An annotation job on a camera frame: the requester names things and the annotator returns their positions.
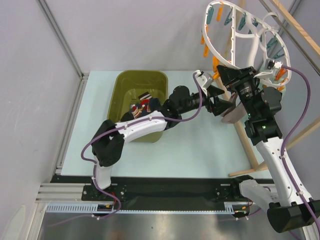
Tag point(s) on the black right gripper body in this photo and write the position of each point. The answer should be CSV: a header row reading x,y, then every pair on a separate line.
x,y
236,75

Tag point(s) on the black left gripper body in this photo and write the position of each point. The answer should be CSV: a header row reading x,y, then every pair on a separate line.
x,y
208,104

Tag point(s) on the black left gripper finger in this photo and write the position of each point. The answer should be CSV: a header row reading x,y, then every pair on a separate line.
x,y
221,105
215,91

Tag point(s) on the grey beige sock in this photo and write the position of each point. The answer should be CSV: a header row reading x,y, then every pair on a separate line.
x,y
235,112

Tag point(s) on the white round clip hanger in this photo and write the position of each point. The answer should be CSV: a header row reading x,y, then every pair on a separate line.
x,y
236,38

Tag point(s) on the mustard yellow striped sock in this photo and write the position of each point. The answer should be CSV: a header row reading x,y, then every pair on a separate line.
x,y
145,96

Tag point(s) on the black sock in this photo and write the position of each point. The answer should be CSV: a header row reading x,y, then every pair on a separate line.
x,y
128,116

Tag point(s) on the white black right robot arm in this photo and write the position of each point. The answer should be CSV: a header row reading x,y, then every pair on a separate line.
x,y
291,206

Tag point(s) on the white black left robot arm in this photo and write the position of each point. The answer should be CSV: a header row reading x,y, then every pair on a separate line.
x,y
108,142

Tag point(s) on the olive green plastic basket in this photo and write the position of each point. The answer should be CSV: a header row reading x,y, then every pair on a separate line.
x,y
129,87

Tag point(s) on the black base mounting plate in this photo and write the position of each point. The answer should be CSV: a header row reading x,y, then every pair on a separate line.
x,y
159,191

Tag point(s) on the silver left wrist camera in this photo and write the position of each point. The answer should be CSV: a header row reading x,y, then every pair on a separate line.
x,y
204,80

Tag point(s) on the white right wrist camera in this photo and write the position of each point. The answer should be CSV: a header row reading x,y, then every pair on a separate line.
x,y
271,67

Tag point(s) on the white slotted cable duct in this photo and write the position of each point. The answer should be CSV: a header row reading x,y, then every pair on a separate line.
x,y
105,208

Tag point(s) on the aluminium frame post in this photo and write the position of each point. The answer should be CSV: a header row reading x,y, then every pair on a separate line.
x,y
48,14

